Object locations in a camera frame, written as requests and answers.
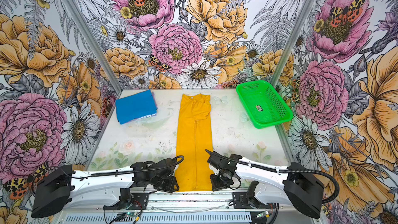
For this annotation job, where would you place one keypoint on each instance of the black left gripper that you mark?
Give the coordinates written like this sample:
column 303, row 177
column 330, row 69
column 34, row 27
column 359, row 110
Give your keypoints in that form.
column 172, row 181

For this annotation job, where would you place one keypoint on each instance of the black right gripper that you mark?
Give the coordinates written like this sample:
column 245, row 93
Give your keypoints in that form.
column 215, row 185

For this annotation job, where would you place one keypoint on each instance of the yellow t shirt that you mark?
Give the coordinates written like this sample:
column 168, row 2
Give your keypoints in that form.
column 194, row 138

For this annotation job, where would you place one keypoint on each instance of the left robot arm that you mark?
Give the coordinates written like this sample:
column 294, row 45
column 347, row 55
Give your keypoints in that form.
column 68, row 188

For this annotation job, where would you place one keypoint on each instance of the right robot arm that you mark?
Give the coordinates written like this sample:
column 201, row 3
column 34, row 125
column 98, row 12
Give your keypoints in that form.
column 285, row 185

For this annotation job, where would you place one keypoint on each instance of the green circuit board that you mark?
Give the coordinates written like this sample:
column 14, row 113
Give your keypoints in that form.
column 129, row 216

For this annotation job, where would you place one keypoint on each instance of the green plastic basket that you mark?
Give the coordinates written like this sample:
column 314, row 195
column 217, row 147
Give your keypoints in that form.
column 264, row 106

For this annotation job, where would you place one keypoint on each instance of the folded blue t shirt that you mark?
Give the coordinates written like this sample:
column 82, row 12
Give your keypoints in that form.
column 137, row 106

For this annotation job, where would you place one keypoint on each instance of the aluminium front frame rail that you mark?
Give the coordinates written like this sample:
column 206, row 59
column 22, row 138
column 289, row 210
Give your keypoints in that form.
column 184, row 201

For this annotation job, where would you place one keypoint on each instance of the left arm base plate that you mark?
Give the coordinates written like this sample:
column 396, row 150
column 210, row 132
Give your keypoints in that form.
column 136, row 201

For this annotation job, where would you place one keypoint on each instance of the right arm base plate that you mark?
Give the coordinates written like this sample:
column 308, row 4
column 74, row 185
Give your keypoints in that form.
column 242, row 201

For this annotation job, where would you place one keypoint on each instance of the aluminium right corner post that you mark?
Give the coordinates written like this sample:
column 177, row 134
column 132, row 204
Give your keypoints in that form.
column 301, row 18

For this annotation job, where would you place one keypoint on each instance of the aluminium corner post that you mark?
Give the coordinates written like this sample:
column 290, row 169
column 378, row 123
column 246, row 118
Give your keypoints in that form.
column 73, row 8
column 301, row 18

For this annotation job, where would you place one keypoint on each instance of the aluminium left corner post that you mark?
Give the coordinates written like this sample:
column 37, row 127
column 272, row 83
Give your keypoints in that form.
column 73, row 8

